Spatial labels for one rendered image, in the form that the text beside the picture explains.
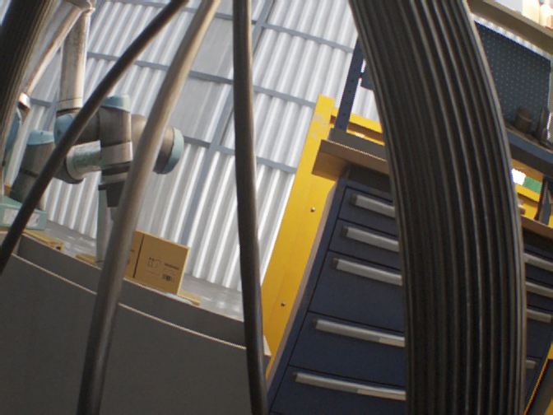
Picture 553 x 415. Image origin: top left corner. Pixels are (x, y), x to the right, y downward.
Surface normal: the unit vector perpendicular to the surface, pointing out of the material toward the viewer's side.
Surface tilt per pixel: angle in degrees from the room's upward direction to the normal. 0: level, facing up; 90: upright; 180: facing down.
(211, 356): 90
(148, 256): 90
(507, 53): 90
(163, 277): 90
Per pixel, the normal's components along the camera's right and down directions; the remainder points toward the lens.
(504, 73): -0.01, -0.06
